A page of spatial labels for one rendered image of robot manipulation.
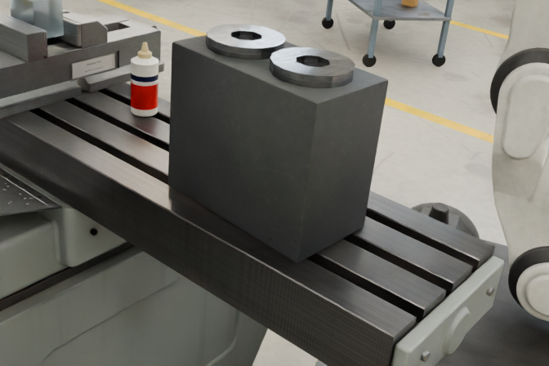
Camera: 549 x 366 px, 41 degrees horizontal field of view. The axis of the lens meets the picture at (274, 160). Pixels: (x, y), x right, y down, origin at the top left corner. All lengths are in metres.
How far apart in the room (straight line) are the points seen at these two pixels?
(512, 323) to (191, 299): 0.59
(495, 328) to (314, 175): 0.75
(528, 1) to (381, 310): 0.62
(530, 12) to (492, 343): 0.58
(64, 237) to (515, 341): 0.80
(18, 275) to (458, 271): 0.58
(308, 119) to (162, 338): 0.73
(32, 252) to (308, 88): 0.49
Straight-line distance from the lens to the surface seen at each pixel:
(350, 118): 0.75
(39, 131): 1.06
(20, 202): 1.02
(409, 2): 4.64
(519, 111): 1.19
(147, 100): 1.09
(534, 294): 1.34
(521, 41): 1.21
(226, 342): 1.53
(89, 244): 1.08
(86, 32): 1.17
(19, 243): 1.04
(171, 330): 1.36
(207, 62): 0.80
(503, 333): 1.41
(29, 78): 1.13
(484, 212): 3.01
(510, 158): 1.23
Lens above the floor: 1.40
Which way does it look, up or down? 27 degrees down
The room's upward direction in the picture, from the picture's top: 6 degrees clockwise
